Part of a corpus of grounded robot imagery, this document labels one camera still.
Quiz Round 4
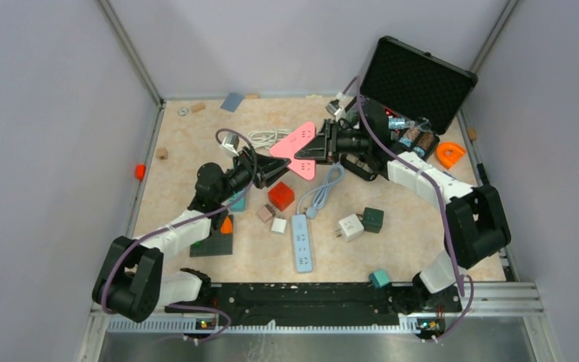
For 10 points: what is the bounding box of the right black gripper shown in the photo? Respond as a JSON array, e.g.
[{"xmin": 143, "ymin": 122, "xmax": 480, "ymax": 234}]
[{"xmin": 296, "ymin": 120, "xmax": 371, "ymax": 167}]

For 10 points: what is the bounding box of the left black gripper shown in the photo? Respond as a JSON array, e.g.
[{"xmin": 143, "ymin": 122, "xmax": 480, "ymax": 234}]
[{"xmin": 217, "ymin": 146, "xmax": 292, "ymax": 204}]

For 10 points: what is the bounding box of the red cube socket adapter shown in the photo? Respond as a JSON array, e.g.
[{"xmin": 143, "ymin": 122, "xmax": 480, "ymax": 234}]
[{"xmin": 268, "ymin": 182, "xmax": 295, "ymax": 211}]

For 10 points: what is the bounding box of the pink triangular power strip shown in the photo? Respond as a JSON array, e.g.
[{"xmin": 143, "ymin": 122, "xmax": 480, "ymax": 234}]
[{"xmin": 269, "ymin": 121, "xmax": 317, "ymax": 181}]

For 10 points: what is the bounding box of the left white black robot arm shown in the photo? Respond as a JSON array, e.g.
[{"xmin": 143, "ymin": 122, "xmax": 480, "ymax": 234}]
[{"xmin": 91, "ymin": 148, "xmax": 291, "ymax": 322}]

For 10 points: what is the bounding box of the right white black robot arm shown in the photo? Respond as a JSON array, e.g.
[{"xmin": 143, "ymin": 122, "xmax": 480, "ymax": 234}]
[{"xmin": 295, "ymin": 120, "xmax": 511, "ymax": 314}]

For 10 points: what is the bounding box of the pink brown charger plug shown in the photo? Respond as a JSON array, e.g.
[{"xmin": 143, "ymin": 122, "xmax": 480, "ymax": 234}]
[{"xmin": 257, "ymin": 204, "xmax": 276, "ymax": 223}]

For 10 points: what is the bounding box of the teal small plug adapter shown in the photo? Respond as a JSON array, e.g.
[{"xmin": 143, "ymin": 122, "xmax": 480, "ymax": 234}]
[{"xmin": 368, "ymin": 269, "xmax": 391, "ymax": 289}]

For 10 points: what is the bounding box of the teal power strip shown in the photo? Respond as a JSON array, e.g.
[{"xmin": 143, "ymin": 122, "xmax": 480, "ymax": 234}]
[{"xmin": 228, "ymin": 191, "xmax": 247, "ymax": 213}]

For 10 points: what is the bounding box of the small white charger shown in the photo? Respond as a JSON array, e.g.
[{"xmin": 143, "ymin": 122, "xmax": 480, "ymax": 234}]
[{"xmin": 271, "ymin": 217, "xmax": 288, "ymax": 235}]

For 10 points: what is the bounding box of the light blue power strip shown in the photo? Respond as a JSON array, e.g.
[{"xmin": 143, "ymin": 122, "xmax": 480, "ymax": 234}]
[{"xmin": 291, "ymin": 163, "xmax": 345, "ymax": 274}]

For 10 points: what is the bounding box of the orange arch block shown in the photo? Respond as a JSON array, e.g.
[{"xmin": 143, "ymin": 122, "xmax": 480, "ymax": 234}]
[{"xmin": 219, "ymin": 216, "xmax": 234, "ymax": 235}]

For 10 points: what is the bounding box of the grey blue card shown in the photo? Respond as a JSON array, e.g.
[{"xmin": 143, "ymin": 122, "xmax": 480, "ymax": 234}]
[{"xmin": 220, "ymin": 92, "xmax": 245, "ymax": 112}]

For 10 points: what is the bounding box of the white cube socket adapter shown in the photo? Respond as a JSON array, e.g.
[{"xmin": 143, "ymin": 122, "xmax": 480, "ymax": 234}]
[{"xmin": 335, "ymin": 214, "xmax": 364, "ymax": 242}]

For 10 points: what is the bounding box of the dark green cube adapter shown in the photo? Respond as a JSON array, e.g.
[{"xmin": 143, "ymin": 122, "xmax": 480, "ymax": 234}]
[{"xmin": 361, "ymin": 207, "xmax": 384, "ymax": 234}]

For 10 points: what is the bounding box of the dark grey building baseplate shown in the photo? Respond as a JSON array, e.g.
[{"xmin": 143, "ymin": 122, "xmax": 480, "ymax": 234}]
[{"xmin": 189, "ymin": 215, "xmax": 234, "ymax": 258}]

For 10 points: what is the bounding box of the wooden block top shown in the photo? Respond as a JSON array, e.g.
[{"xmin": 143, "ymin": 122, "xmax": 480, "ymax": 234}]
[{"xmin": 190, "ymin": 103, "xmax": 207, "ymax": 113}]

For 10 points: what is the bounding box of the wooden block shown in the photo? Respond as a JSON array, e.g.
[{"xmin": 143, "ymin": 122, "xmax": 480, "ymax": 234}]
[
  {"xmin": 190, "ymin": 103, "xmax": 207, "ymax": 113},
  {"xmin": 466, "ymin": 127, "xmax": 477, "ymax": 142}
]

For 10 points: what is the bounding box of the black open case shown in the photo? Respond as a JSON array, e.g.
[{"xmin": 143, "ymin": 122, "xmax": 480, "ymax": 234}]
[{"xmin": 360, "ymin": 35, "xmax": 478, "ymax": 161}]

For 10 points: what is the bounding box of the orange arch toy right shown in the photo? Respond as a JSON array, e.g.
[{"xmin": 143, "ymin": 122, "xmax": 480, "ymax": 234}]
[{"xmin": 435, "ymin": 142, "xmax": 467, "ymax": 169}]

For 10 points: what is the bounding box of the red orange clip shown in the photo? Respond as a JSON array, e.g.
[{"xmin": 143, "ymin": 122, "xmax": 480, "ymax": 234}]
[{"xmin": 134, "ymin": 164, "xmax": 147, "ymax": 182}]

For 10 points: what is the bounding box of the wooden block right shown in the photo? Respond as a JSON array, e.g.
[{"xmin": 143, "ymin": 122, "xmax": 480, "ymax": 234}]
[{"xmin": 466, "ymin": 127, "xmax": 477, "ymax": 142}]

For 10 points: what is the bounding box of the white coiled cable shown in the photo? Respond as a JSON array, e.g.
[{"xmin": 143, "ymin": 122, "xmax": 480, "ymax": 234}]
[{"xmin": 246, "ymin": 128, "xmax": 295, "ymax": 150}]

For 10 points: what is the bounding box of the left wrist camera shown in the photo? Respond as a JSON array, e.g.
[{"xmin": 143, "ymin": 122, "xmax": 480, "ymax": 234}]
[{"xmin": 220, "ymin": 133, "xmax": 240, "ymax": 157}]

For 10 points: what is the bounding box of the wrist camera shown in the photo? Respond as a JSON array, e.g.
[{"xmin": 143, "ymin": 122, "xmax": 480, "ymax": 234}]
[
  {"xmin": 220, "ymin": 133, "xmax": 240, "ymax": 157},
  {"xmin": 326, "ymin": 99, "xmax": 346, "ymax": 121}
]

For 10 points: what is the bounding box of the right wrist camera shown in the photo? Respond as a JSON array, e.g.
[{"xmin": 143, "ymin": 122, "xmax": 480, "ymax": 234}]
[{"xmin": 326, "ymin": 99, "xmax": 346, "ymax": 121}]

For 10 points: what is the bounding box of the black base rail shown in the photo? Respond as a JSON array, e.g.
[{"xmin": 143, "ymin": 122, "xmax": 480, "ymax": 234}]
[{"xmin": 192, "ymin": 282, "xmax": 462, "ymax": 327}]

